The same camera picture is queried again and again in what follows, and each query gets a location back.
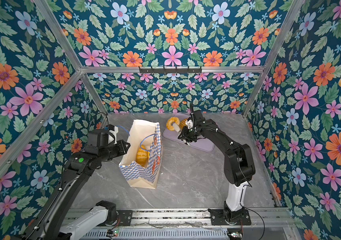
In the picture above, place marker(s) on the large striped croissant bread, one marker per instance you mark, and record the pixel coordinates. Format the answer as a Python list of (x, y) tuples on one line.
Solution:
[(142, 157)]

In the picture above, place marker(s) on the aluminium frame profile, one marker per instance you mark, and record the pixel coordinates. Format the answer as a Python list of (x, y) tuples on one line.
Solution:
[(81, 73)]

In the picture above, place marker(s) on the blue checkered paper bag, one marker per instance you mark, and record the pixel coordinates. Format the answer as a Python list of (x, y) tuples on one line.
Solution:
[(146, 135)]

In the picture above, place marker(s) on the ring shaped bagel bread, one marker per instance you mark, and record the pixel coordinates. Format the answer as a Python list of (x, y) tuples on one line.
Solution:
[(170, 121)]

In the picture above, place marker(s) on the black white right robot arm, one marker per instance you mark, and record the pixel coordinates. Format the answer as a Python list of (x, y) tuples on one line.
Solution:
[(238, 161)]

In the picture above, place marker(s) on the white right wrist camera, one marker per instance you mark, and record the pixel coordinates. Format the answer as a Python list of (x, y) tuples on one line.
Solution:
[(189, 124)]

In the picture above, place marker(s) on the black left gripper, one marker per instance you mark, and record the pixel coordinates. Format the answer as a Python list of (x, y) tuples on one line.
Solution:
[(124, 148)]

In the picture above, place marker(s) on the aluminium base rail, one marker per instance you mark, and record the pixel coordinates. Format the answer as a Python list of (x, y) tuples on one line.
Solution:
[(178, 224)]

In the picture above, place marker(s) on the long ridged baguette bread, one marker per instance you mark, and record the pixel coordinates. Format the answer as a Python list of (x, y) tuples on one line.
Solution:
[(183, 123)]

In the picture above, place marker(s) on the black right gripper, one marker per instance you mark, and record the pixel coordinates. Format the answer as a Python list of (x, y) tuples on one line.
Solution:
[(185, 136)]

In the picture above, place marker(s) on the lilac plastic tray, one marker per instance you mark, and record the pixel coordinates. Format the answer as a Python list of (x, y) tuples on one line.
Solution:
[(201, 144)]

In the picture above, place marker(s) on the black hook rail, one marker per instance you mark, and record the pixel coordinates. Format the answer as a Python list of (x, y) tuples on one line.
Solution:
[(170, 70)]

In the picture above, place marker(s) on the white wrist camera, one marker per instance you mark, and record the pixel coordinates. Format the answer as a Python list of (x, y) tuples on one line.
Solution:
[(112, 133), (189, 124)]

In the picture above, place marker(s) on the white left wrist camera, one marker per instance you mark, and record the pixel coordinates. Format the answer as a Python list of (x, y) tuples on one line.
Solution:
[(112, 133)]

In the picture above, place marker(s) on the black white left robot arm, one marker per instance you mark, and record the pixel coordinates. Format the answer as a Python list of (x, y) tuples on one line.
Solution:
[(102, 147)]

